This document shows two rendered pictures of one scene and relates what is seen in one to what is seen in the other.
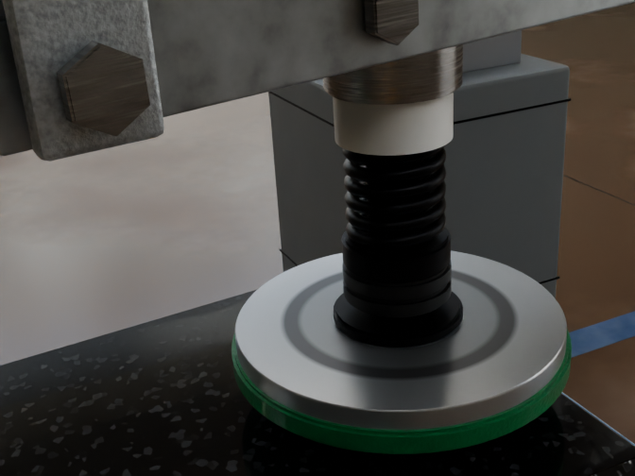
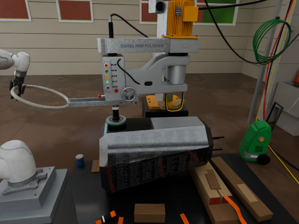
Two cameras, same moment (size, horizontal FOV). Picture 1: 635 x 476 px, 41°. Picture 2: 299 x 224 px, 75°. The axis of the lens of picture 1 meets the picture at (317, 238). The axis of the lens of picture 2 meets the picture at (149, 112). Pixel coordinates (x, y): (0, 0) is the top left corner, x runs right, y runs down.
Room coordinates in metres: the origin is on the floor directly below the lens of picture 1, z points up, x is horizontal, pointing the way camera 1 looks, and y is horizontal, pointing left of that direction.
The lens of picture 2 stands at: (2.18, 0.80, 1.77)
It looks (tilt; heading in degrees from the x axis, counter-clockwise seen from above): 24 degrees down; 196
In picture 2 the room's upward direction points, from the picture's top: 1 degrees clockwise
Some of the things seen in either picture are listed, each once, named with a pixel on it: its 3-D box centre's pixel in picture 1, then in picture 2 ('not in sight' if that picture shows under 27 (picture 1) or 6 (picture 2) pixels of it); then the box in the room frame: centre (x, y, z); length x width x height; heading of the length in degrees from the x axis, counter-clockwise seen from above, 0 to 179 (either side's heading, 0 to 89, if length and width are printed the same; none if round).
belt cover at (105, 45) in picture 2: not in sight; (148, 46); (0.30, 0.25, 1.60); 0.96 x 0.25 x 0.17; 122
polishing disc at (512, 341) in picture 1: (398, 322); (116, 119); (0.48, -0.05, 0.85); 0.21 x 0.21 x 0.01
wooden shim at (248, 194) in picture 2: not in sight; (246, 192); (0.33, 1.42, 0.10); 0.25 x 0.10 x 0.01; 26
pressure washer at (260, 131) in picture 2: not in sight; (258, 132); (-0.56, 1.64, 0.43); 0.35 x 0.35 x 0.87; 7
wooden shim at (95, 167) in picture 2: not in sight; (95, 166); (0.34, -0.46, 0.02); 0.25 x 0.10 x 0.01; 26
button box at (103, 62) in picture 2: not in sight; (107, 76); (0.62, -0.05, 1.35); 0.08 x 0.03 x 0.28; 122
